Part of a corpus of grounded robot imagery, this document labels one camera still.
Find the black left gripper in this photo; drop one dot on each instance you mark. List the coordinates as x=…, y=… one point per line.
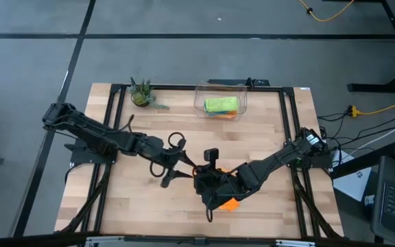
x=159, y=151

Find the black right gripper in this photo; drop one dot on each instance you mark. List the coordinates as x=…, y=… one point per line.
x=214, y=185

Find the orange microfiber towel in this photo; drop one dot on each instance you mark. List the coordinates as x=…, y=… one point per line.
x=230, y=205
x=226, y=116

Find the lime green microfiber towel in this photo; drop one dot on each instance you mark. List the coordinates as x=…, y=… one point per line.
x=221, y=104

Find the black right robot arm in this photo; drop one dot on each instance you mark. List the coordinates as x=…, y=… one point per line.
x=273, y=161

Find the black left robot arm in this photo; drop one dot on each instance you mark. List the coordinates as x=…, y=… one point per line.
x=91, y=130

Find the small potted succulent plant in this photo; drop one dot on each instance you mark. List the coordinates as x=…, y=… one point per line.
x=142, y=95

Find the clear plastic bin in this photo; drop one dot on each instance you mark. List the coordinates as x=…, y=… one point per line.
x=242, y=99

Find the white box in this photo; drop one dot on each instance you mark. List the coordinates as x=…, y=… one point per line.
x=352, y=183

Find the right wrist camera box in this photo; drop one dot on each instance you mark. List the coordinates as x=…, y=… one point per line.
x=211, y=156

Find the black metal table frame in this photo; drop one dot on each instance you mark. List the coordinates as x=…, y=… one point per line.
x=180, y=86

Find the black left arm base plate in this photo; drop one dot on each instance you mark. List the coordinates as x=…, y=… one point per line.
x=81, y=158

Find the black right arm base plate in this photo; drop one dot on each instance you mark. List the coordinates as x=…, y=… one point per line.
x=322, y=161

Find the black rail with silver brackets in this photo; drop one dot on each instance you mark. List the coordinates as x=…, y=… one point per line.
x=29, y=240

